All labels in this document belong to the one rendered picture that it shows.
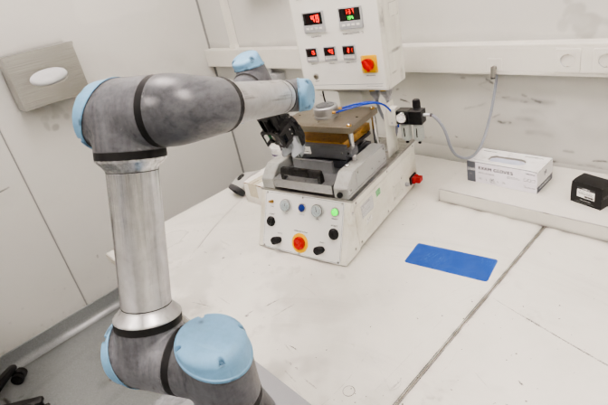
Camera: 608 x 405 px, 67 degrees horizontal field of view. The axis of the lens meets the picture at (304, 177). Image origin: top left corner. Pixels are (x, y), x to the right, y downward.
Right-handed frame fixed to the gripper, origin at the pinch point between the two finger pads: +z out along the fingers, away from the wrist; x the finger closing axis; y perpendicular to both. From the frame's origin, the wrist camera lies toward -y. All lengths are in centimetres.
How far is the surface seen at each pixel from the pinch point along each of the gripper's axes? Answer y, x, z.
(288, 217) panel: 13.1, -5.1, 16.7
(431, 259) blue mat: 10.1, 38.0, 29.0
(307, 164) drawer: -1.7, -1.8, 7.2
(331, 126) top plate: -9.7, 6.9, -2.0
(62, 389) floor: 90, -124, 80
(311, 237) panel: 16.4, 4.4, 20.0
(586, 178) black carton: -28, 71, 31
